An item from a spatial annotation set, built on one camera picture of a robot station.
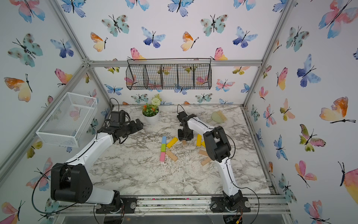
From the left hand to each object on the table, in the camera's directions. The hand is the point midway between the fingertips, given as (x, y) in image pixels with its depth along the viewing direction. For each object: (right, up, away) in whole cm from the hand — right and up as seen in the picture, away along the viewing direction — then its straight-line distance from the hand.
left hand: (139, 125), depth 88 cm
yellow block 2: (+38, -11, +11) cm, 41 cm away
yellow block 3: (+41, -14, +10) cm, 44 cm away
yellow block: (+20, -13, +10) cm, 26 cm away
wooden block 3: (+41, -19, +6) cm, 45 cm away
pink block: (+14, -21, +4) cm, 25 cm away
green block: (+14, -16, +8) cm, 22 cm away
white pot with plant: (+5, +8, +8) cm, 13 cm away
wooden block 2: (+28, -12, +11) cm, 32 cm away
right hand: (+27, -10, +11) cm, 31 cm away
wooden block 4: (+43, -23, +3) cm, 49 cm away
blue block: (+14, -11, +11) cm, 21 cm away
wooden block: (+20, -20, +3) cm, 29 cm away
